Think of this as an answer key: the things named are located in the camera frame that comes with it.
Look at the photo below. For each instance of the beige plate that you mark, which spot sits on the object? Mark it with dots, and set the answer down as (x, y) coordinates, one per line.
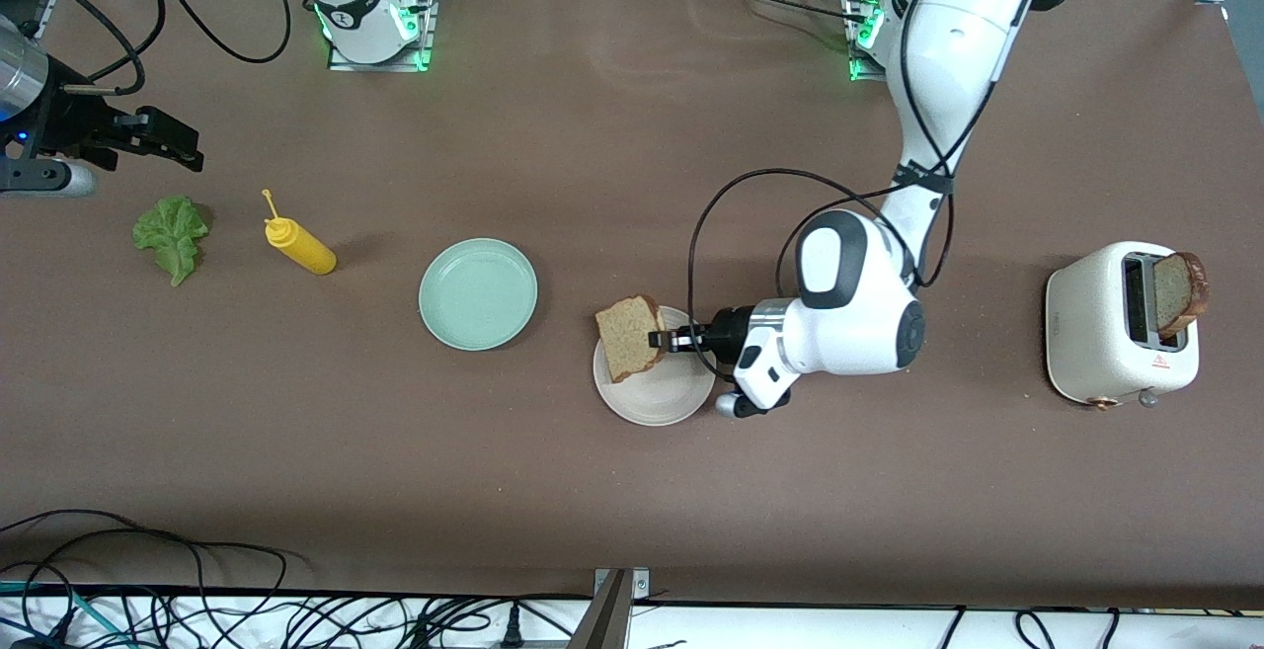
(662, 397)

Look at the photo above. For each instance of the yellow mustard squeeze bottle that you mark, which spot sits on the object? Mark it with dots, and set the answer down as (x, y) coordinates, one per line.
(301, 246)

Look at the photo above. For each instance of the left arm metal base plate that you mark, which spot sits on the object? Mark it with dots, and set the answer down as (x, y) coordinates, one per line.
(869, 76)

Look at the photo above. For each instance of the black power plug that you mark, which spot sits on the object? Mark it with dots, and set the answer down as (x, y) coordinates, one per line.
(513, 629)

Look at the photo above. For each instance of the dark crust bread slice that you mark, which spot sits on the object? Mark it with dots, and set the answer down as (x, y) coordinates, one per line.
(1175, 293)

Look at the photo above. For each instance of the grey metal bracket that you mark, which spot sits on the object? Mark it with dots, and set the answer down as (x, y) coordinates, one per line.
(607, 619)

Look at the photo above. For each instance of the white toaster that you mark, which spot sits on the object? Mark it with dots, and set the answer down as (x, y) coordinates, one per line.
(1086, 333)

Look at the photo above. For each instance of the light crust bread slice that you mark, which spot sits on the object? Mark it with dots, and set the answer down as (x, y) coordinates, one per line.
(627, 338)

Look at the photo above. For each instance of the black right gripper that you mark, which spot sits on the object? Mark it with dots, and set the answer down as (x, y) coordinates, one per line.
(71, 121)

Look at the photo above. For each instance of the green lettuce leaf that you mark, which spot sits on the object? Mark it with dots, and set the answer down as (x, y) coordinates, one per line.
(173, 234)

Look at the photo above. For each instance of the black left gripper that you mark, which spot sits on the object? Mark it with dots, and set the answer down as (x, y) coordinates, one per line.
(729, 330)

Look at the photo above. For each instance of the aluminium table edge rail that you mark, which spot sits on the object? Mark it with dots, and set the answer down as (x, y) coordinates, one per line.
(44, 7)

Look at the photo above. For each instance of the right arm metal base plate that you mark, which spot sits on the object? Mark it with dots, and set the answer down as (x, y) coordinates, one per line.
(429, 37)

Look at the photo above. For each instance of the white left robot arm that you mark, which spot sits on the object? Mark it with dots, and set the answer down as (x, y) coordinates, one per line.
(948, 37)

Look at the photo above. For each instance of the mint green plate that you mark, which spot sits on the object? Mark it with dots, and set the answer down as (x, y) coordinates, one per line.
(478, 293)

